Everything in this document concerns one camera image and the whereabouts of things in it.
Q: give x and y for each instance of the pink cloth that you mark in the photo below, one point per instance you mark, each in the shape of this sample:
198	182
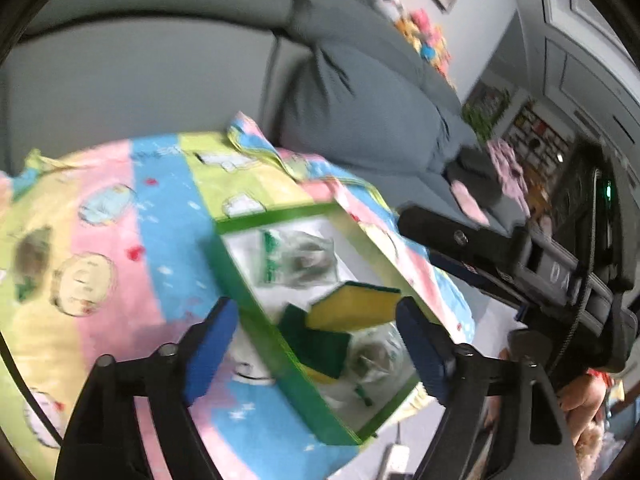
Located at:
505	170

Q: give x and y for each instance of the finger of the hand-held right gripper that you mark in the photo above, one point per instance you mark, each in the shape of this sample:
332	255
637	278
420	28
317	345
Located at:
450	232
490	282

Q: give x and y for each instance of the white power strip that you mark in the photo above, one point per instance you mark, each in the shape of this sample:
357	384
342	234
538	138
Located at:
395	460

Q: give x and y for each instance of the clear green-printed plastic packet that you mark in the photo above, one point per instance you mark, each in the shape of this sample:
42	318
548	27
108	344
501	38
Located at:
300	257
375	360
35	255

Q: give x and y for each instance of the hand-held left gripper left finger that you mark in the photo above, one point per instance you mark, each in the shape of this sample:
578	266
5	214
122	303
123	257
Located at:
212	355

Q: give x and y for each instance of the white panelled door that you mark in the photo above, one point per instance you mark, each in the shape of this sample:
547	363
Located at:
575	35

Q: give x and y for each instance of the shelf with small items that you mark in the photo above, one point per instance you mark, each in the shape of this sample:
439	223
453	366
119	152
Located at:
540	140

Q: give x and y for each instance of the cartoon printed blanket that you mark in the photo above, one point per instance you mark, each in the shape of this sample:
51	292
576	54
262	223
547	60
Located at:
150	240

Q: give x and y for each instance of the person's right forearm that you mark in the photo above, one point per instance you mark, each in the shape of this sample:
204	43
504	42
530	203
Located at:
580	400

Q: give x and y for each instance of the yellow and green sponge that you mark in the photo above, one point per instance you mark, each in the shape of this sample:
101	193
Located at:
350	312
315	350

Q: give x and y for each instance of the pile of plush toys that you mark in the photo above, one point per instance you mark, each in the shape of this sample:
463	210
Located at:
425	45

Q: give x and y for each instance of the green potted plant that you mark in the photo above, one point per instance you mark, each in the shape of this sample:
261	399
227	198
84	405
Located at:
485	110

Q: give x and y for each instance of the grey sofa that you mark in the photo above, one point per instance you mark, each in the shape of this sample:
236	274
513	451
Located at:
125	85

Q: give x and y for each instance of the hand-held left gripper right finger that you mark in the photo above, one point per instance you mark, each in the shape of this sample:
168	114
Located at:
420	355

